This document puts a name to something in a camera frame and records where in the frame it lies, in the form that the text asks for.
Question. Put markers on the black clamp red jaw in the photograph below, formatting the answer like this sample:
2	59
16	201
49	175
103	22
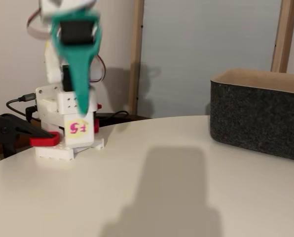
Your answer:
9	126
96	126

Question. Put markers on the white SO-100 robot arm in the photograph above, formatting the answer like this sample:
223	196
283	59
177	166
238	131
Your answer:
73	138

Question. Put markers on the light wooden frame post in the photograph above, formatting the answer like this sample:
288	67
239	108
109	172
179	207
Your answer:
135	49
283	37

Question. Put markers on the dark grey felt basket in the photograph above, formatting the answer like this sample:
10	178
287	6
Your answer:
255	118

